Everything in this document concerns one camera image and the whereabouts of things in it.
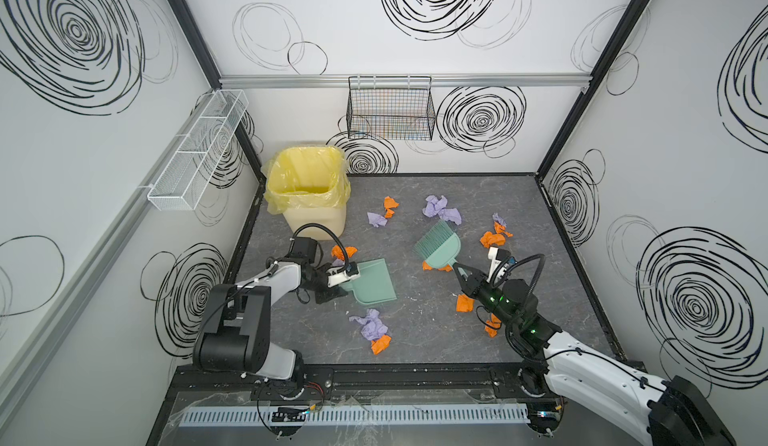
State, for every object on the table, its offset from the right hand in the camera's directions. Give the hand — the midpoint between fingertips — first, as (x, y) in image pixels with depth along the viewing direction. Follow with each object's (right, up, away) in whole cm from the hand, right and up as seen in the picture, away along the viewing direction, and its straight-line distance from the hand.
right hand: (449, 270), depth 77 cm
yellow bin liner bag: (-44, +26, +24) cm, 57 cm away
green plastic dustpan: (-20, -8, +14) cm, 26 cm away
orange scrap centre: (-4, -3, +16) cm, 17 cm away
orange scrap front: (-18, -20, +1) cm, 27 cm away
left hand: (-30, -7, +14) cm, 34 cm away
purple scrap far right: (+24, +12, +28) cm, 38 cm away
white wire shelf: (-67, +22, -5) cm, 71 cm away
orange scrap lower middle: (+6, -12, +9) cm, 16 cm away
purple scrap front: (-20, -17, +3) cm, 27 cm away
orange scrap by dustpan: (-29, +1, +21) cm, 36 cm away
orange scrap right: (+20, +5, +22) cm, 30 cm away
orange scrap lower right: (+10, -12, -6) cm, 16 cm away
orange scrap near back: (-15, +17, +34) cm, 41 cm away
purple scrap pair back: (+2, +16, +30) cm, 34 cm away
